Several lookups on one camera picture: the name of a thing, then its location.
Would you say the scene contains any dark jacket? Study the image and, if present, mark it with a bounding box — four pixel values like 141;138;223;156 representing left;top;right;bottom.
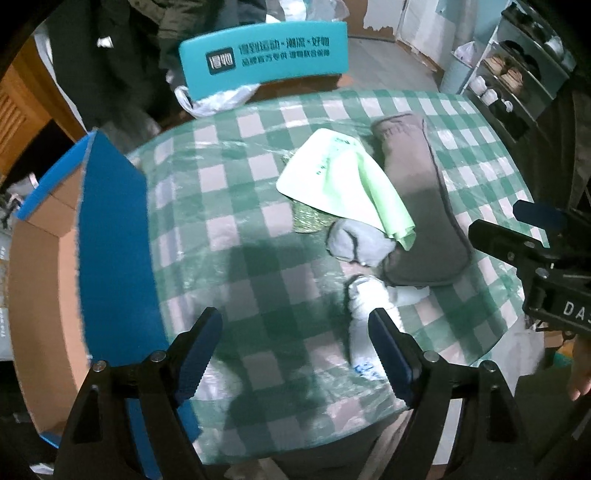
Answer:
46;0;185;134

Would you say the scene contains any small white plastic bag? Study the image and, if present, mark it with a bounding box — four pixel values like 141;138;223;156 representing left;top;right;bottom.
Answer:
452;41;479;64

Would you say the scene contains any grey sock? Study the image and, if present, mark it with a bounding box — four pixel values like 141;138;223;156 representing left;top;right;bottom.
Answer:
325;217;398;266

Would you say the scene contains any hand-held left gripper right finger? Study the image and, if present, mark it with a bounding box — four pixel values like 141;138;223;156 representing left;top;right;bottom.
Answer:
368;308;532;480

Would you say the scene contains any green checked tablecloth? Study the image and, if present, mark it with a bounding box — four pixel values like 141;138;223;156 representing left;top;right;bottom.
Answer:
127;88;548;462

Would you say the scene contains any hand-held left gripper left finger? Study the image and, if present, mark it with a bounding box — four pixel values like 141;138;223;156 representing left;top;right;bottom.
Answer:
58;307;225;480

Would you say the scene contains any long grey fabric pouch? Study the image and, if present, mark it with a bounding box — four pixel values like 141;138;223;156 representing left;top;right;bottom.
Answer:
372;112;476;288

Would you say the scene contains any wooden cabinet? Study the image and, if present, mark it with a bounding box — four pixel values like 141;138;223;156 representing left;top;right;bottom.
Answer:
0;37;88;185

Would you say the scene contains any teal printed cardboard box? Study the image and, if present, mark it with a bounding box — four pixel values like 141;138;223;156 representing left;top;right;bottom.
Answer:
179;21;349;100

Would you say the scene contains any white sock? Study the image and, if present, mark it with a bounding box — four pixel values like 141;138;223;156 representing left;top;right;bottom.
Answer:
346;274;430;379

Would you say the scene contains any green glittery scrub cloth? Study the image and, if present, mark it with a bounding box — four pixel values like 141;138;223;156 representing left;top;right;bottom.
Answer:
292;198;335;235

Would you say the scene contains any light blue bin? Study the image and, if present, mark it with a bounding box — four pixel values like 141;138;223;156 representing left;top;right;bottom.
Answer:
438;58;472;96

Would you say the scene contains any cardboard box with blue flaps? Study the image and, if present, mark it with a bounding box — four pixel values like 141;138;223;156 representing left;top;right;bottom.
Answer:
7;129;204;480

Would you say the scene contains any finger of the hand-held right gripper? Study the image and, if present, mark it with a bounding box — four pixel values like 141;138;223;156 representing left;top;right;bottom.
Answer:
468;219;561;278
513;200;578;237

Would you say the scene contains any grey shoe rack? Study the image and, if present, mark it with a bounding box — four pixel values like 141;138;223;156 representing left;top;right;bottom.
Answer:
464;0;578;139

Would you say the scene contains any light green cloth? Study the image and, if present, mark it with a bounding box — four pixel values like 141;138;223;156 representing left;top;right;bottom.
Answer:
276;129;416;251

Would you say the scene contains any person's right hand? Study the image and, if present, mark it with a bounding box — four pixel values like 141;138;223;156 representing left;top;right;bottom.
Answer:
569;339;591;401

